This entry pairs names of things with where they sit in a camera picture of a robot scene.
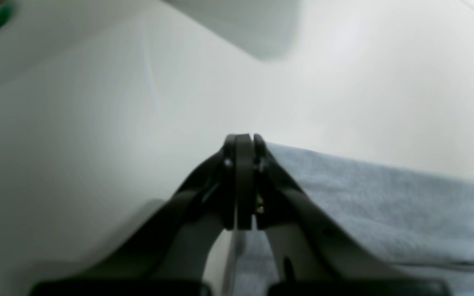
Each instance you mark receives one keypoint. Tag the grey T-shirt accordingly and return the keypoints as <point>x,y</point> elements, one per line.
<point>419,223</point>

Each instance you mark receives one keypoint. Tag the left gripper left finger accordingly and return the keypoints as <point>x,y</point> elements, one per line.
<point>167,254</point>

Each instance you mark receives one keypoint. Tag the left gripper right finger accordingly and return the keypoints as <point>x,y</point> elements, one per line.
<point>313,254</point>

